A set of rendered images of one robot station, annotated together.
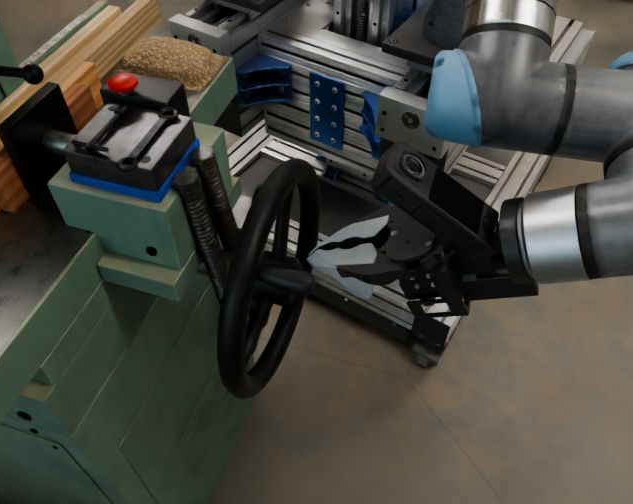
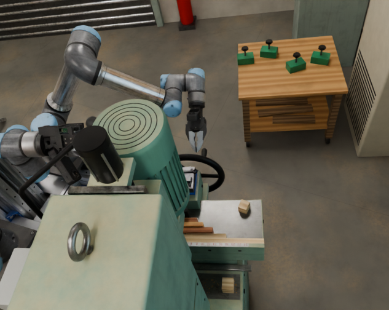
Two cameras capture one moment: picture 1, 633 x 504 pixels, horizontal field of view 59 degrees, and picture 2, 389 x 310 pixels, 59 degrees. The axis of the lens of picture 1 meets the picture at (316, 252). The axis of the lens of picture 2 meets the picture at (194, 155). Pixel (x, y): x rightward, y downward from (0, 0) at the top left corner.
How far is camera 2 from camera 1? 121 cm
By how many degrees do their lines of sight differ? 55
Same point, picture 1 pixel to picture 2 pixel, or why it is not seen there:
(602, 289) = not seen: hidden behind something
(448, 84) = (177, 104)
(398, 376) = not seen: hidden behind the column
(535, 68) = (172, 91)
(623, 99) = (176, 82)
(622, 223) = (201, 85)
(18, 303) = (227, 204)
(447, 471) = not seen: hidden behind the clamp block
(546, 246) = (203, 97)
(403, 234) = (196, 125)
